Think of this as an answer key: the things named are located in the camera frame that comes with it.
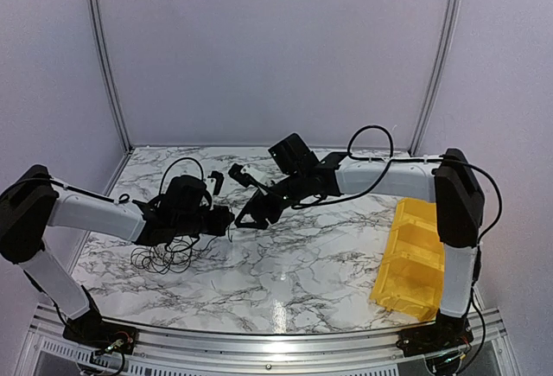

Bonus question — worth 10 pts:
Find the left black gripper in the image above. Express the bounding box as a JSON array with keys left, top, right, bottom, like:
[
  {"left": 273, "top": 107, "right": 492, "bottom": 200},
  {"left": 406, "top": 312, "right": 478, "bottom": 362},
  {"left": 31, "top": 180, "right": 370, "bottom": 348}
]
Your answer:
[{"left": 174, "top": 205, "right": 234, "bottom": 237}]

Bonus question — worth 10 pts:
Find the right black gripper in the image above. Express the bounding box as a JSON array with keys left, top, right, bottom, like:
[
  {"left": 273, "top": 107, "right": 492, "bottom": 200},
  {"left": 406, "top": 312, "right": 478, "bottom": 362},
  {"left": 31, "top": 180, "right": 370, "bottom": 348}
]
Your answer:
[{"left": 234, "top": 171, "right": 308, "bottom": 230}]

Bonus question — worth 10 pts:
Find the cable pile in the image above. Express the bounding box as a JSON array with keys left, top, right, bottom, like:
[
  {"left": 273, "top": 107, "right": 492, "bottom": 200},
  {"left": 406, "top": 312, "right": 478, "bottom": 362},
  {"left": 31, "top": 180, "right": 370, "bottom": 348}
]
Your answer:
[{"left": 130, "top": 237, "right": 217, "bottom": 274}]

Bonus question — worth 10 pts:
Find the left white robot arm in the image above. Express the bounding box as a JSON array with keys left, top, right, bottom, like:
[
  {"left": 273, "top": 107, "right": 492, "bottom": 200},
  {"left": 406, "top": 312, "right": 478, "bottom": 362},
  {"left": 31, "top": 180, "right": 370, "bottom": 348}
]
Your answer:
[{"left": 1, "top": 164, "right": 234, "bottom": 346}]

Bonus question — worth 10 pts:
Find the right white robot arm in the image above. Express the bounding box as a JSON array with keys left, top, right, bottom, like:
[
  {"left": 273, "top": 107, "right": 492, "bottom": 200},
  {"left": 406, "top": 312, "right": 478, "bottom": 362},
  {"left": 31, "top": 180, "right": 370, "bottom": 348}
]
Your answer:
[{"left": 229, "top": 149, "right": 485, "bottom": 348}]

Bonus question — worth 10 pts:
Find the yellow plastic bin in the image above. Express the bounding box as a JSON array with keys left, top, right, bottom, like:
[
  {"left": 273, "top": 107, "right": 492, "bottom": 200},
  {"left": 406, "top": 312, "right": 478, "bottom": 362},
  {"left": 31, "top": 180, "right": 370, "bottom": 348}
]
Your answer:
[{"left": 370, "top": 198, "right": 445, "bottom": 322}]

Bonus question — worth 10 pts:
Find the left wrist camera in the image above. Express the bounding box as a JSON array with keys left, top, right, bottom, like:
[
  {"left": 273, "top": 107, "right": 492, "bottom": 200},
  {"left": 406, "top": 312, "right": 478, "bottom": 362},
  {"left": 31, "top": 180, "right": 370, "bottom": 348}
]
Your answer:
[{"left": 148, "top": 175, "right": 213, "bottom": 223}]

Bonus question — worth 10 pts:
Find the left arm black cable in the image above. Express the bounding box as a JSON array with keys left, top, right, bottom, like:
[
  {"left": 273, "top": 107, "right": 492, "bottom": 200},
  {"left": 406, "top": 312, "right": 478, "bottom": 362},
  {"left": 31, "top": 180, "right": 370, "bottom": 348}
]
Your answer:
[{"left": 47, "top": 157, "right": 207, "bottom": 208}]

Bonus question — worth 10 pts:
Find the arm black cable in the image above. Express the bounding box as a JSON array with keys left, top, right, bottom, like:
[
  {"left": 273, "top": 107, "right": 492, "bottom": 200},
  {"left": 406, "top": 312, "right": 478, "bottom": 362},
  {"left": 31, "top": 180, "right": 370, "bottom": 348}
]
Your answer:
[
  {"left": 293, "top": 124, "right": 503, "bottom": 351},
  {"left": 47, "top": 157, "right": 207, "bottom": 208}
]

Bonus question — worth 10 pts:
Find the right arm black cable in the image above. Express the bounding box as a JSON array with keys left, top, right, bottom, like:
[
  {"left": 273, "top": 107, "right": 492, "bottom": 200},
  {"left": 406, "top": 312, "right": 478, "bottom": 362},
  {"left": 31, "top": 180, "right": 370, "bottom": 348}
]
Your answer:
[{"left": 293, "top": 124, "right": 503, "bottom": 351}]

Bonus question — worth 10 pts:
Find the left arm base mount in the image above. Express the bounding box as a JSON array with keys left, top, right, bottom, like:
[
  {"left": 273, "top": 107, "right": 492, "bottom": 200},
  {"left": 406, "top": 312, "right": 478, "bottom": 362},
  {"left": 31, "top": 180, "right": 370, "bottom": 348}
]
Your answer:
[{"left": 63, "top": 302, "right": 137, "bottom": 354}]

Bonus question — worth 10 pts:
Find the aluminium front rail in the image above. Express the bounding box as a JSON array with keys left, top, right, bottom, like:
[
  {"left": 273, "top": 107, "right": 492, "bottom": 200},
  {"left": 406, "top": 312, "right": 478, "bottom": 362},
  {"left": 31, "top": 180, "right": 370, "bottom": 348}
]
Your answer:
[{"left": 16, "top": 302, "right": 511, "bottom": 376}]

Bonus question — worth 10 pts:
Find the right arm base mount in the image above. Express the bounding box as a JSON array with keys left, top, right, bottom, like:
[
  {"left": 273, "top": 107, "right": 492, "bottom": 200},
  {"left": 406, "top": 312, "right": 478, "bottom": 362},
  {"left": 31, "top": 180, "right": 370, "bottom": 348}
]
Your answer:
[{"left": 396, "top": 311, "right": 474, "bottom": 357}]

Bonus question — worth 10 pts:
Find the left aluminium frame post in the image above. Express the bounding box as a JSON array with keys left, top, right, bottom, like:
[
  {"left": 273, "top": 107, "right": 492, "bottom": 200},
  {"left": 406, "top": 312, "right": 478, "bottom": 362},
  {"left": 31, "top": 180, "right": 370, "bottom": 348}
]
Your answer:
[{"left": 87, "top": 0, "right": 133, "bottom": 154}]

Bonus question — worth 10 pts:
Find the aluminium frame post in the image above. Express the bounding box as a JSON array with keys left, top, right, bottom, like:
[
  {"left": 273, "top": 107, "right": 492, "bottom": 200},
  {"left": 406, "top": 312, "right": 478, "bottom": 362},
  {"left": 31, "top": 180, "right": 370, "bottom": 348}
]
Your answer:
[
  {"left": 87, "top": 0, "right": 133, "bottom": 154},
  {"left": 408, "top": 0, "right": 461, "bottom": 155}
]

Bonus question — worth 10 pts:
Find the right aluminium frame post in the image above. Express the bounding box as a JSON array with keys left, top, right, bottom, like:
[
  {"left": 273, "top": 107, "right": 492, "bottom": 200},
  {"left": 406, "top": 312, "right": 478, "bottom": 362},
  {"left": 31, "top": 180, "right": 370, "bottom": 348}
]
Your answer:
[{"left": 408, "top": 0, "right": 461, "bottom": 155}]

